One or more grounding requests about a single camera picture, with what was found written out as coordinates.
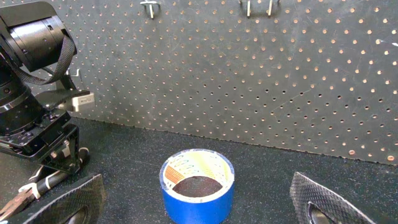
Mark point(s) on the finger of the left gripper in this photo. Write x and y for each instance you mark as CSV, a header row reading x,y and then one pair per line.
x,y
66,155

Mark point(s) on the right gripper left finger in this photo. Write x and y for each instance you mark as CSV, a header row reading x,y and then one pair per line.
x,y
77,202

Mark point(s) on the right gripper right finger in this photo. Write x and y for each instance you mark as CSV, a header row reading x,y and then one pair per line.
x,y
323,199

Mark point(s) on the metal hook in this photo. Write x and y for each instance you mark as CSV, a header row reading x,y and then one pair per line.
x,y
74,73
248,7
150,7

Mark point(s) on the roll of blue tape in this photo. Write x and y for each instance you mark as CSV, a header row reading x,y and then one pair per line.
x,y
199,208

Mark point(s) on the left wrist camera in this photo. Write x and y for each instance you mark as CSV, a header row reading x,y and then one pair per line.
x,y
83,102

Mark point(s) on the black pegboard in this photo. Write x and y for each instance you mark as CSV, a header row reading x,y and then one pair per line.
x,y
217,77

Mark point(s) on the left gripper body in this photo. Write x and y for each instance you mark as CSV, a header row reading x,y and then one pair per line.
x,y
34,137

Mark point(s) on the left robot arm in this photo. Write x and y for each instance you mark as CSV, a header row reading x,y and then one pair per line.
x,y
28,49

